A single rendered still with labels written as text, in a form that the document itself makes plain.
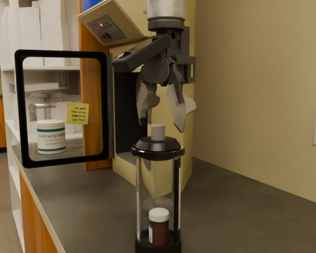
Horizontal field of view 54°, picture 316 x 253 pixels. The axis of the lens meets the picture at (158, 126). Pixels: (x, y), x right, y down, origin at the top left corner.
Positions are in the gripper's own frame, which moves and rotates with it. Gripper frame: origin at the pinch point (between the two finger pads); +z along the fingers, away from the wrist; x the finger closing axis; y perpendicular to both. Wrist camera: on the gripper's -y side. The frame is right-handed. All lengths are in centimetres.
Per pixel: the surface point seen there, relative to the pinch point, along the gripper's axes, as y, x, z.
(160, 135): -0.5, -1.3, 1.5
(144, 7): 16.6, 21.8, -28.2
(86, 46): 21, 59, -20
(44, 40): 49, 149, -31
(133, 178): 22.2, 33.6, 24.4
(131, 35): 17.0, 27.9, -21.3
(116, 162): 26, 48, 23
